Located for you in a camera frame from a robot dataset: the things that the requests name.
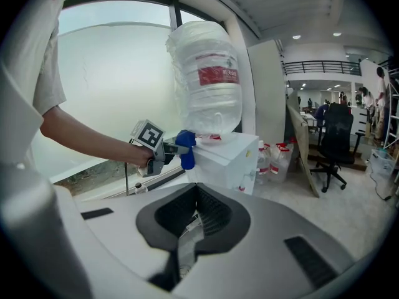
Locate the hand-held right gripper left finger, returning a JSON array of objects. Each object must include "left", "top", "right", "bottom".
[{"left": 55, "top": 181, "right": 198, "bottom": 299}]

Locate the brown leaning board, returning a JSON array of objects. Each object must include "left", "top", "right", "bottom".
[{"left": 286, "top": 88, "right": 321, "bottom": 198}]

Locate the black office chair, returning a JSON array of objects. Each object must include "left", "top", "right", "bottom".
[{"left": 308, "top": 102, "right": 365, "bottom": 194}]

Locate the white water dispenser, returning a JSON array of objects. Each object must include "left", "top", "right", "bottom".
[{"left": 185, "top": 132, "right": 260, "bottom": 196}]

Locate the white shelf rack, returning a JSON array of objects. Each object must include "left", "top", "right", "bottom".
[{"left": 382, "top": 69, "right": 399, "bottom": 155}]

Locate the person's white shirt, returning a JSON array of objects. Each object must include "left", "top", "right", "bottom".
[{"left": 0, "top": 0, "right": 74, "bottom": 168}]

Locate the black floor cable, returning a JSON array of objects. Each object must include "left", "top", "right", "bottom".
[{"left": 367, "top": 159, "right": 393, "bottom": 202}]

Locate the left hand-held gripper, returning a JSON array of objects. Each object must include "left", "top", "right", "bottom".
[{"left": 129, "top": 118, "right": 192, "bottom": 178}]

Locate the white window ledge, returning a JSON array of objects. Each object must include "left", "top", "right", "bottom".
[{"left": 73, "top": 175, "right": 191, "bottom": 202}]

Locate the person's left hand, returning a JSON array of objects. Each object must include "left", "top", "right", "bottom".
[{"left": 133, "top": 149, "right": 155, "bottom": 168}]

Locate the plastic-wrapped large water jug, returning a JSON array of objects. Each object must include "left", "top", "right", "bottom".
[{"left": 165, "top": 20, "right": 243, "bottom": 140}]

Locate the person's left forearm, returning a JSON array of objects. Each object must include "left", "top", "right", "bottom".
[{"left": 39, "top": 104, "right": 140, "bottom": 168}]

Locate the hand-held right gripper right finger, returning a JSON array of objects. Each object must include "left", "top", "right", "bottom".
[{"left": 173, "top": 181, "right": 369, "bottom": 299}]

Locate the clear storage box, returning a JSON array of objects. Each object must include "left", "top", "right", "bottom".
[{"left": 370, "top": 148, "right": 397, "bottom": 176}]

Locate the frosted glass window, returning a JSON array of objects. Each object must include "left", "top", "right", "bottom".
[{"left": 31, "top": 0, "right": 225, "bottom": 196}]

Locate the black balcony railing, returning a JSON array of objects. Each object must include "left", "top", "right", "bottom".
[{"left": 283, "top": 60, "right": 362, "bottom": 76}]

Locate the white drawer cabinet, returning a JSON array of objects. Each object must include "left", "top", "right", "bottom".
[{"left": 352, "top": 107, "right": 375, "bottom": 136}]

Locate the clear plastic bottle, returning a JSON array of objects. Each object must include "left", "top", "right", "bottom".
[{"left": 256, "top": 140, "right": 271, "bottom": 185}]

